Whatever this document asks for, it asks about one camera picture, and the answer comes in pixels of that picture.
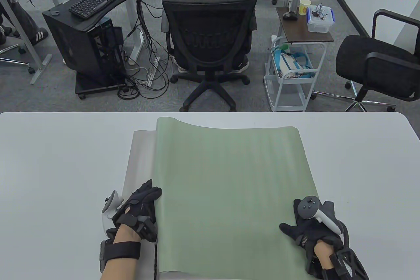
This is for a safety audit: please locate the brown side table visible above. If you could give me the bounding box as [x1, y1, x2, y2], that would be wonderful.
[276, 6, 334, 44]

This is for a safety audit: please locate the black left glove sensor box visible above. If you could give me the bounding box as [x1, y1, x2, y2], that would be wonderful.
[136, 216, 158, 244]

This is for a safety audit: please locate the black rolling computer platform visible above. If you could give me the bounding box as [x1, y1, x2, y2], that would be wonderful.
[75, 73, 128, 99]

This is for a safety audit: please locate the black mesh office chair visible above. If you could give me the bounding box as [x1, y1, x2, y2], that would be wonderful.
[162, 0, 258, 112]

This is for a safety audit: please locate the bundle of black cables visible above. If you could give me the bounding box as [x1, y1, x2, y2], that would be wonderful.
[117, 0, 174, 100]

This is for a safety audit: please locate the blue and white bag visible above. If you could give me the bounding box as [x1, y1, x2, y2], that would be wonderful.
[272, 45, 314, 79]

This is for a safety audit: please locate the pale green desk mat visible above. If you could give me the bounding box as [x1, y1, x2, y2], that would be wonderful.
[154, 117, 320, 274]

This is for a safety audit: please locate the black computer tower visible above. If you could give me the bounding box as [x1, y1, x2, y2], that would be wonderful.
[42, 3, 127, 87]

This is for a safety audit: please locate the person's right forearm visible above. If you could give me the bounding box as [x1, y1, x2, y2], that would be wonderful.
[313, 242, 333, 270]

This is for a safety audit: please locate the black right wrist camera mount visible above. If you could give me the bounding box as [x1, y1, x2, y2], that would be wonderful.
[305, 249, 369, 280]

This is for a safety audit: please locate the clear box with blue latches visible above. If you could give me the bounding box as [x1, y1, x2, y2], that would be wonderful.
[307, 5, 336, 33]

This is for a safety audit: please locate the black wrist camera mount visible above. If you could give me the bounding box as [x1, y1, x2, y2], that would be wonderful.
[99, 239, 142, 273]
[305, 249, 369, 280]

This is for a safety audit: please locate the white power strip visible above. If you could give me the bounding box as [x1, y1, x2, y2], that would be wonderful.
[148, 57, 160, 86]

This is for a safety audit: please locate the grey metal desk frame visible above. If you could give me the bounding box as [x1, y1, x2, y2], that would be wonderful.
[0, 0, 53, 85]

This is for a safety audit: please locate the grey desk mat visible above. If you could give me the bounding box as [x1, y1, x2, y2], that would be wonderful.
[121, 130, 215, 280]

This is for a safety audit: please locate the black armchair with chrome legs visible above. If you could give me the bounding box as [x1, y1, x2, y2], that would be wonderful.
[312, 9, 420, 112]

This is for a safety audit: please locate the white wire rolling cart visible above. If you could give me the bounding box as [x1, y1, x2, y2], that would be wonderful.
[264, 35, 327, 112]

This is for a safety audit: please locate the person's left hand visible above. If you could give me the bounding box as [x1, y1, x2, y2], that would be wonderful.
[112, 179, 163, 229]

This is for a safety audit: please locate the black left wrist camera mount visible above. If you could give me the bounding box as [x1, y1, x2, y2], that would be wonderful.
[99, 239, 142, 273]

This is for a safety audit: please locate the person's right hand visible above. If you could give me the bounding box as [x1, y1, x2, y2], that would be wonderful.
[279, 199, 343, 254]

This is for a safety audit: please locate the grey white hand controller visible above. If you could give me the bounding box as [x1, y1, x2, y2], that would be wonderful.
[297, 196, 350, 248]
[101, 190, 124, 232]

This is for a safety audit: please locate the chrome office chair base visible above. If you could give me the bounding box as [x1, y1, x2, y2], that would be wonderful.
[0, 43, 36, 74]

